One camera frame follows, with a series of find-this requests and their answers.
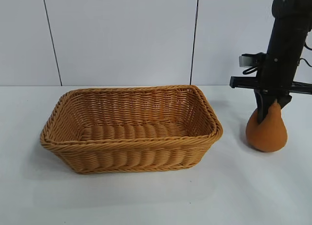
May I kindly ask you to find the orange plush fruit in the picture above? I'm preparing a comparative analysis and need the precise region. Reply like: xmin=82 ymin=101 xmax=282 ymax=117
xmin=246 ymin=99 xmax=288 ymax=152

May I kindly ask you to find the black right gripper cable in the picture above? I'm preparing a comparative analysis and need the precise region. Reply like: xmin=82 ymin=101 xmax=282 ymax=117
xmin=298 ymin=37 xmax=312 ymax=65

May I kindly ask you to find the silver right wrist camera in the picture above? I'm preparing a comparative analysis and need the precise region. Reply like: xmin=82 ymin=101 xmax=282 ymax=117
xmin=238 ymin=53 xmax=266 ymax=67

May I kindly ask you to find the woven wicker basket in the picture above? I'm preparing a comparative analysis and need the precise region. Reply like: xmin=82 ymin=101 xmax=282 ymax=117
xmin=39 ymin=84 xmax=224 ymax=174

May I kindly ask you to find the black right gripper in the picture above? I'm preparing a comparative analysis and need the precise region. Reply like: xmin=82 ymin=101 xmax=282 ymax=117
xmin=230 ymin=15 xmax=312 ymax=126

